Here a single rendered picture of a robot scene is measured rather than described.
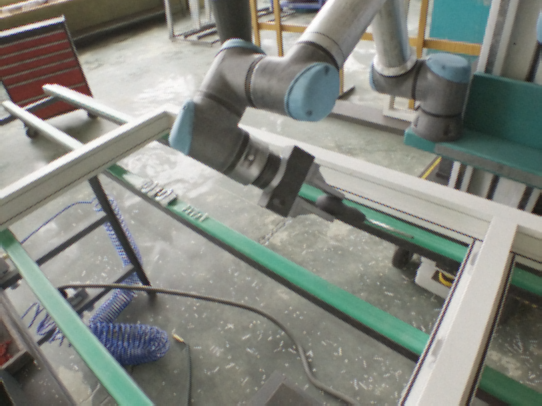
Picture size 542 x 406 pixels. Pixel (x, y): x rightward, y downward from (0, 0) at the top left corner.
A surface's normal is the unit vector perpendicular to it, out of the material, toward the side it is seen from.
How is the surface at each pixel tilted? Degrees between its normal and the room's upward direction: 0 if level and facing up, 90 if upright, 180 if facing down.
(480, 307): 0
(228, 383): 0
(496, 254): 0
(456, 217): 90
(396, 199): 90
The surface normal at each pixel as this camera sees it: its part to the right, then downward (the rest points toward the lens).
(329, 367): -0.10, -0.79
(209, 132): 0.36, 0.10
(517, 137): -0.68, 0.50
